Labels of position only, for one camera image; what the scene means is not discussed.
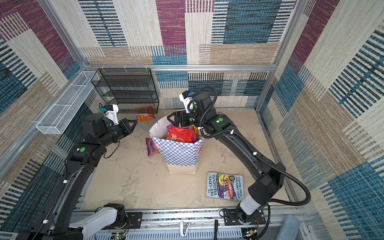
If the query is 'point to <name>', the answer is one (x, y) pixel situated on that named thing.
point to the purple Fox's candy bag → (152, 149)
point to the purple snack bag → (171, 126)
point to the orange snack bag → (148, 111)
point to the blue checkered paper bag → (181, 157)
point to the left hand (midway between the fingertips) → (136, 118)
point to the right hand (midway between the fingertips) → (175, 119)
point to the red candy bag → (185, 135)
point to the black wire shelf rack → (133, 89)
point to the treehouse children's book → (225, 186)
